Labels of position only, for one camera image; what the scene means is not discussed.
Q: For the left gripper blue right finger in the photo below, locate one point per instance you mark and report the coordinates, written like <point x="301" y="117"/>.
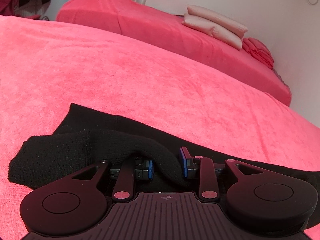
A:
<point x="186" y="161"/>

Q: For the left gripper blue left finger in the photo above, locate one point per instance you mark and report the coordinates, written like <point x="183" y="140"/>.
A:
<point x="144" y="169"/>

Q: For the black knit pants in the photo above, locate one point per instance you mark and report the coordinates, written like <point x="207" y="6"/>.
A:
<point x="100" y="149"/>

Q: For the lower pink pillow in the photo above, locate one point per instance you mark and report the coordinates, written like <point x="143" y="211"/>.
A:
<point x="213" y="30"/>

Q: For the pink pillow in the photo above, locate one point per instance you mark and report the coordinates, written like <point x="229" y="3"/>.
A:
<point x="228" y="23"/>
<point x="213" y="30"/>

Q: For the folded red blanket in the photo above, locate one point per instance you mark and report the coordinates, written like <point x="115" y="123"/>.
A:
<point x="258" y="51"/>

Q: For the near pink bed blanket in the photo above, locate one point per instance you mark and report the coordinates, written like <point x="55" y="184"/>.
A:
<point x="46" y="66"/>

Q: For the upper pink pillow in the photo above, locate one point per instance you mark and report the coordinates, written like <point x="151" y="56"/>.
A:
<point x="228" y="23"/>

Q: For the far pink bed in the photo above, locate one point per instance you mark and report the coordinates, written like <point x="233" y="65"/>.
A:
<point x="166" y="31"/>

